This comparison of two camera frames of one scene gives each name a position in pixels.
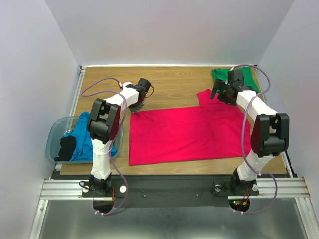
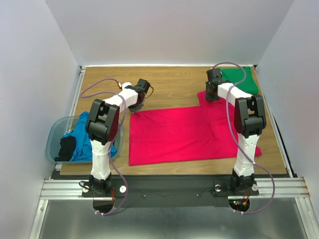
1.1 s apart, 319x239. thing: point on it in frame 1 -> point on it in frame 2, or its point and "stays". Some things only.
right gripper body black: (219, 88) -> (211, 95)
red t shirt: (211, 130) stays
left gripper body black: (135, 106) stays
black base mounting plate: (169, 191) stays
